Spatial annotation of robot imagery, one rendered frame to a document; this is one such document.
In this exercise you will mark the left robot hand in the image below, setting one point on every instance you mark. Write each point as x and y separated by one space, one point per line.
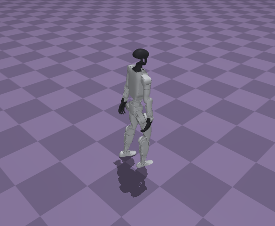
122 106

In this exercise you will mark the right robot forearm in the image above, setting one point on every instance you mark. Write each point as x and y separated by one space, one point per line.
148 108

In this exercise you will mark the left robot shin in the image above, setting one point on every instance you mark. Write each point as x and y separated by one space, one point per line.
127 141

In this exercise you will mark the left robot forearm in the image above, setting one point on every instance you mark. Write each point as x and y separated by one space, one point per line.
126 93

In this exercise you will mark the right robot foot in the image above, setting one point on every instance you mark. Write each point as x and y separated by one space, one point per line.
139 165

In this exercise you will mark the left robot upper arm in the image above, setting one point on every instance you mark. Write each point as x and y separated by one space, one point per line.
128 67

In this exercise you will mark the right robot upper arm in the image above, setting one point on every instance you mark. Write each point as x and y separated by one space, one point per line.
146 82

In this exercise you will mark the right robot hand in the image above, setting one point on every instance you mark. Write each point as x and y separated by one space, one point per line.
147 125

